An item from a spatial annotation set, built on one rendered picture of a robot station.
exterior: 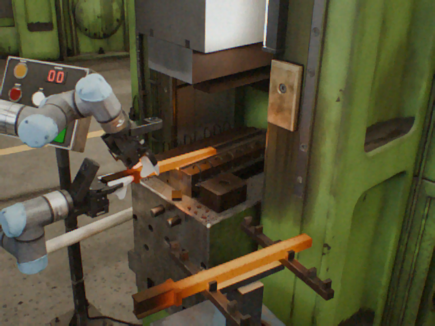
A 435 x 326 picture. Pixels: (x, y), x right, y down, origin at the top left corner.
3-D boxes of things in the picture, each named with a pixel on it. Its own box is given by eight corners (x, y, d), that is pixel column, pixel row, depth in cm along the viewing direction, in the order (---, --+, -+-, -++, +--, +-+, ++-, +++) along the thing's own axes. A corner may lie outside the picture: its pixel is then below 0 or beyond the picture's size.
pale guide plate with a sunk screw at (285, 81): (291, 132, 138) (298, 68, 130) (266, 121, 144) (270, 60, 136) (297, 130, 139) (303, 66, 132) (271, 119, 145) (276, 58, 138)
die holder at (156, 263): (205, 346, 166) (208, 225, 146) (135, 286, 191) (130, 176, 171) (316, 272, 201) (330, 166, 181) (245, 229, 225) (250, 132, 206)
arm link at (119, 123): (111, 100, 142) (129, 109, 136) (119, 112, 145) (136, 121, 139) (91, 118, 139) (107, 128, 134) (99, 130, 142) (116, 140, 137)
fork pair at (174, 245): (181, 261, 119) (181, 254, 118) (169, 248, 123) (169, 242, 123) (262, 232, 131) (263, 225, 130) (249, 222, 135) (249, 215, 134)
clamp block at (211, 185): (218, 214, 152) (219, 194, 149) (198, 202, 157) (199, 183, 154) (247, 200, 159) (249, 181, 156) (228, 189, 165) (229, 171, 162)
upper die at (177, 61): (192, 84, 144) (192, 49, 139) (147, 67, 157) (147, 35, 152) (292, 59, 170) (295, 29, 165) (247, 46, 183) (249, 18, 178)
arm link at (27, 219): (0, 233, 132) (-5, 203, 129) (41, 219, 139) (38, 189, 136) (13, 247, 127) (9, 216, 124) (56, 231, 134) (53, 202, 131)
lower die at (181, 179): (191, 197, 159) (191, 172, 156) (151, 174, 172) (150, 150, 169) (283, 159, 185) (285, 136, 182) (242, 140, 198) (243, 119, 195)
